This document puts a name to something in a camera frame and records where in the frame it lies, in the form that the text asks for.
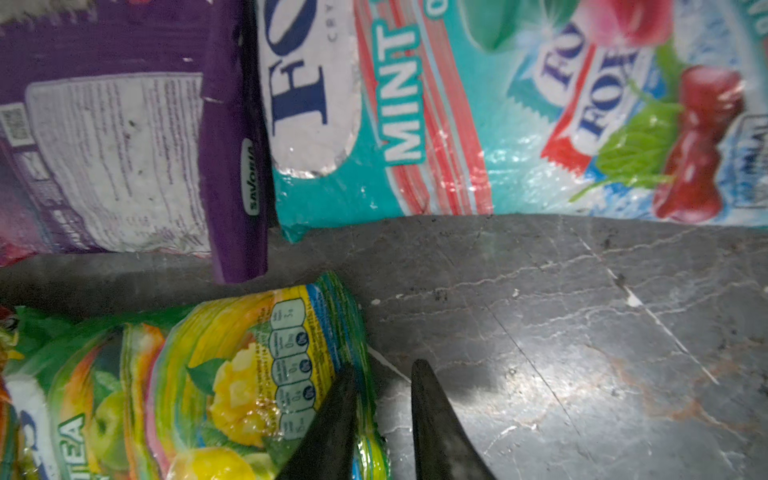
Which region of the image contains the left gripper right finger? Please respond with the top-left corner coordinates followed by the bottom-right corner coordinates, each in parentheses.
top-left (411, 359), bottom-right (494, 480)

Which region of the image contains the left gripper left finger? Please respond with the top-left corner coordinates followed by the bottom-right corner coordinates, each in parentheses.
top-left (277, 363), bottom-right (358, 480)

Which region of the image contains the green apple candy packet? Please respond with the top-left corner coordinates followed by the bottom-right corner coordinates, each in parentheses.
top-left (4, 272), bottom-right (391, 479)

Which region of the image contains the teal mint candy packet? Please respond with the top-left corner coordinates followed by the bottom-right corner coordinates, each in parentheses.
top-left (250, 1), bottom-right (767, 242)

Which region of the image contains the purple snack packet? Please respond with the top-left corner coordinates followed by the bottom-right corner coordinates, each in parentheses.
top-left (1, 1), bottom-right (267, 283)

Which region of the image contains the orange blackcurrant candy packet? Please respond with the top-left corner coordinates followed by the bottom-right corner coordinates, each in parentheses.
top-left (1, 307), bottom-right (18, 479)

